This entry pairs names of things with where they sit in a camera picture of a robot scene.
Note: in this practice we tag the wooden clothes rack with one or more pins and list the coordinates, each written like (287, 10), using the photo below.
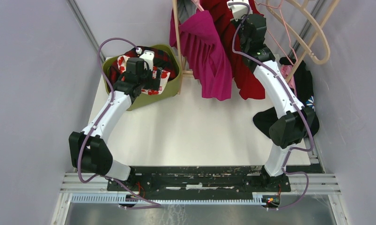
(211, 35)

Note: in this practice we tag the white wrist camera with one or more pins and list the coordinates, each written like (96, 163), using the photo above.
(239, 8)
(147, 56)

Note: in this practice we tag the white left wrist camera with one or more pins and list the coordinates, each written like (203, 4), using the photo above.
(147, 56)

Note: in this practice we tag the olive green plastic basket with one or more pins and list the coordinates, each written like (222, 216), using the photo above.
(172, 87)

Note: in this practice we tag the aluminium corner rail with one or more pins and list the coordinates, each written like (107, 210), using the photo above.
(83, 24)

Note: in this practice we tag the grey garment on rack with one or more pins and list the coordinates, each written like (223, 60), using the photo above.
(185, 9)

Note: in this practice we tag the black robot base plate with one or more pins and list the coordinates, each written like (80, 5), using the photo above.
(203, 182)

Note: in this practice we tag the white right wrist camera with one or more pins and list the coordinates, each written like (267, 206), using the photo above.
(239, 8)

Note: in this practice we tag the red dress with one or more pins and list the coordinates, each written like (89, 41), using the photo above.
(246, 82)

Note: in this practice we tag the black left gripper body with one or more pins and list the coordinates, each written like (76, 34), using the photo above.
(146, 80)

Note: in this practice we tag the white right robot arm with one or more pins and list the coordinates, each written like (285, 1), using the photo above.
(293, 117)

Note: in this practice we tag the pink hanger of magenta skirt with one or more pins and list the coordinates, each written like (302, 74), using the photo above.
(197, 4)

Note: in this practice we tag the red navy plaid skirt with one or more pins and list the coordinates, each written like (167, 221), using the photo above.
(161, 59)

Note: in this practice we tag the magenta pleated skirt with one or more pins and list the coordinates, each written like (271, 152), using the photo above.
(202, 47)

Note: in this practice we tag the white red floral garment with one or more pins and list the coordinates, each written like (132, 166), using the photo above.
(163, 80)

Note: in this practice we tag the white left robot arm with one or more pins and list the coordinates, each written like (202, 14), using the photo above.
(88, 148)

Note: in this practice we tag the pink wire hanger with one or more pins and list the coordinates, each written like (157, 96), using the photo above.
(277, 38)

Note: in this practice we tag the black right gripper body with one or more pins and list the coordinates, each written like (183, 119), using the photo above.
(243, 45)

